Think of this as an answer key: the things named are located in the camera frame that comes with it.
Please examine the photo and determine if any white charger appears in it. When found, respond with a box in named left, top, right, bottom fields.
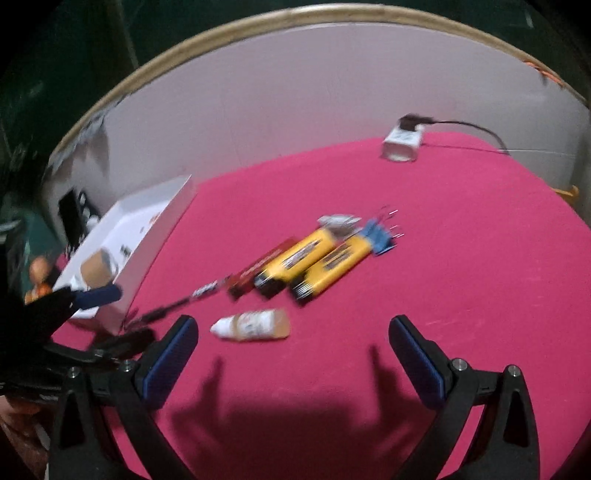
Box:
left=381, top=124, right=426, bottom=163

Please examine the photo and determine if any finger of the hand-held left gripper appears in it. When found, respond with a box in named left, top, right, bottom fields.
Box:
left=25, top=284, right=123, bottom=330
left=46, top=328, right=155, bottom=370

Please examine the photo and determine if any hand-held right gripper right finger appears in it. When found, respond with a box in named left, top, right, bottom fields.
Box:
left=389, top=315, right=541, bottom=480

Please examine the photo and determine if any blue module with pins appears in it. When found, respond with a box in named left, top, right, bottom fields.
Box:
left=358, top=208, right=407, bottom=257

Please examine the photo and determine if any small silver packet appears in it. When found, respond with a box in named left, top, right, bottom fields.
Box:
left=316, top=213, right=363, bottom=238

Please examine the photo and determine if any person's left forearm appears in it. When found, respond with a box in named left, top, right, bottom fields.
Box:
left=0, top=397, right=49, bottom=478

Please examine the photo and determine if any tan cardboard roll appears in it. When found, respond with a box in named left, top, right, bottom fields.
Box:
left=79, top=249, right=118, bottom=291

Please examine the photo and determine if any small dropper bottle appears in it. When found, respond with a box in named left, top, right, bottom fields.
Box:
left=210, top=308, right=291, bottom=342

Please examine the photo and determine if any black paw phone stand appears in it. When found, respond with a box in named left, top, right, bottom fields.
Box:
left=58, top=189, right=100, bottom=245

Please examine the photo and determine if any yellow black battery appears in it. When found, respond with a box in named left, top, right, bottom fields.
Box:
left=290, top=237, right=372, bottom=306
left=254, top=227, right=335, bottom=298

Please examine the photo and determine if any red tube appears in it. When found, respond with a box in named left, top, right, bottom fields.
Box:
left=228, top=237, right=301, bottom=301

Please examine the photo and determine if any white cardboard box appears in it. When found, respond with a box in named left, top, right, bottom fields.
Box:
left=52, top=174, right=198, bottom=335

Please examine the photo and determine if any white backdrop board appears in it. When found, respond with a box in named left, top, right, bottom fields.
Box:
left=41, top=23, right=591, bottom=241

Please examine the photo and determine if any black pen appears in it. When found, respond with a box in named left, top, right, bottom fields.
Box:
left=122, top=272, right=234, bottom=330

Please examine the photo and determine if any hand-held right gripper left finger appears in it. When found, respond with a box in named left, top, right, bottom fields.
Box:
left=48, top=315, right=199, bottom=480

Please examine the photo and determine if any pink tablecloth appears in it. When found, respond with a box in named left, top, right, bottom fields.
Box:
left=46, top=131, right=591, bottom=480

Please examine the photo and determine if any orange cord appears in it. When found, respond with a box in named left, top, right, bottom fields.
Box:
left=522, top=58, right=566, bottom=90

